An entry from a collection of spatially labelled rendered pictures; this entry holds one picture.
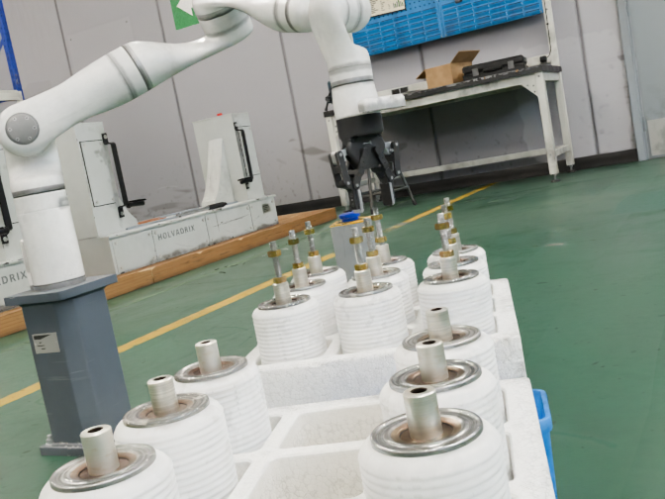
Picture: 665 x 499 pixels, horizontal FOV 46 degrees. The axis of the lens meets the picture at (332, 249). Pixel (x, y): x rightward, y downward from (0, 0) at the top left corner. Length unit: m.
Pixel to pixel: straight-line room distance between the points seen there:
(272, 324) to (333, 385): 0.12
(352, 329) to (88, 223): 2.84
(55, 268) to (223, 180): 3.36
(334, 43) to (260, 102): 5.71
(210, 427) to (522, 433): 0.27
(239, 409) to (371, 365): 0.29
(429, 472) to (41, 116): 1.11
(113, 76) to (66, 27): 6.87
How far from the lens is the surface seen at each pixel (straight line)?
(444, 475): 0.50
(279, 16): 1.37
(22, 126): 1.46
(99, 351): 1.49
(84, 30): 8.18
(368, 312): 1.04
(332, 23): 1.26
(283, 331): 1.07
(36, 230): 1.47
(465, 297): 1.03
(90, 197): 3.77
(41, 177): 1.47
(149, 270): 3.79
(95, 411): 1.49
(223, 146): 4.84
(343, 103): 1.26
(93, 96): 1.47
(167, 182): 7.62
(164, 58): 1.49
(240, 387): 0.78
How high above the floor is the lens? 0.44
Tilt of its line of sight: 7 degrees down
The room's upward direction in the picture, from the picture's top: 11 degrees counter-clockwise
